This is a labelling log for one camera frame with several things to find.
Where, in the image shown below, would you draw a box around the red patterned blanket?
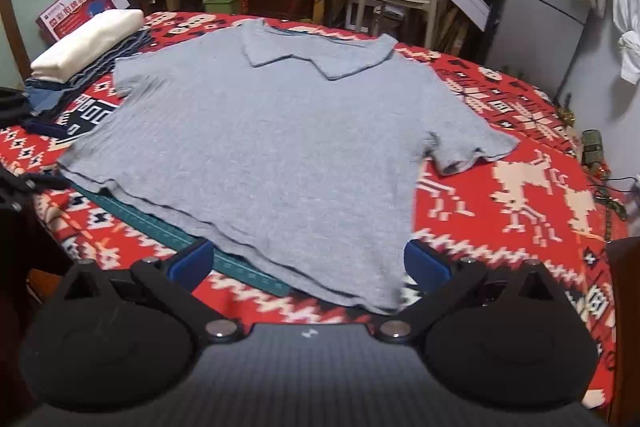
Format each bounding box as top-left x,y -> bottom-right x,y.
0,9 -> 631,410

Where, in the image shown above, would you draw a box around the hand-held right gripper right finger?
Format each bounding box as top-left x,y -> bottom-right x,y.
372,239 -> 571,343

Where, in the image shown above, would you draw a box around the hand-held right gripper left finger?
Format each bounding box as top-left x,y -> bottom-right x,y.
55,238 -> 246,343

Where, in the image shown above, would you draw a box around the grey refrigerator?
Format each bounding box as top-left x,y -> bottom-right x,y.
485,0 -> 621,95

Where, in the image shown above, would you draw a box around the white flat box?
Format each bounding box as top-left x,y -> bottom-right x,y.
445,0 -> 493,32

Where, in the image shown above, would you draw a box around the olive green pouch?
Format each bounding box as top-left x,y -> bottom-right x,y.
581,129 -> 606,165

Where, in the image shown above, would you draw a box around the green waste bin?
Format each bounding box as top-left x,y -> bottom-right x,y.
202,0 -> 242,14

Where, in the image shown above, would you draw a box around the folded blue jeans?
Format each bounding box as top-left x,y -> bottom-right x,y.
22,27 -> 153,138

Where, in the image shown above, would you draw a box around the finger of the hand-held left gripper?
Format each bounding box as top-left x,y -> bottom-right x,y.
20,173 -> 74,194

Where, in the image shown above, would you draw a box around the grey polo shirt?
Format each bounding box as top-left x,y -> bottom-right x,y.
57,19 -> 518,315

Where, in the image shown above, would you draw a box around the red blue printed cardboard box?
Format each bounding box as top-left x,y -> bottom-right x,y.
35,0 -> 131,45

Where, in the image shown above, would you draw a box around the green cutting mat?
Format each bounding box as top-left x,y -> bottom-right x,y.
75,187 -> 293,298

